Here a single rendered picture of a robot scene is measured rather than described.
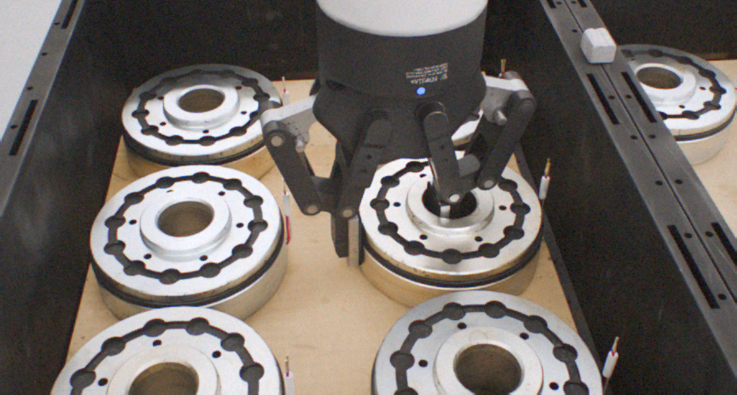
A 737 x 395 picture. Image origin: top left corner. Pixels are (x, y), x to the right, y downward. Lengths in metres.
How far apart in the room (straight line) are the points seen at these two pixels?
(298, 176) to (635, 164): 0.16
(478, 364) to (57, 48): 0.28
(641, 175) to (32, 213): 0.28
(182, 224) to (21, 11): 0.62
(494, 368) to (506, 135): 0.11
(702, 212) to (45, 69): 0.33
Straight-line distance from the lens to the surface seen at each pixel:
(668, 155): 0.39
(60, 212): 0.44
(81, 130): 0.48
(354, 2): 0.32
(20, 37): 0.99
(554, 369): 0.37
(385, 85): 0.34
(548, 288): 0.45
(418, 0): 0.32
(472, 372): 0.39
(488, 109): 0.40
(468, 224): 0.42
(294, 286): 0.44
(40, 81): 0.45
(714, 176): 0.55
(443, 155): 0.39
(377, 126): 0.37
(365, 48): 0.33
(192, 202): 0.45
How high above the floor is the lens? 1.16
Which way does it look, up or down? 41 degrees down
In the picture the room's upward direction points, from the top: straight up
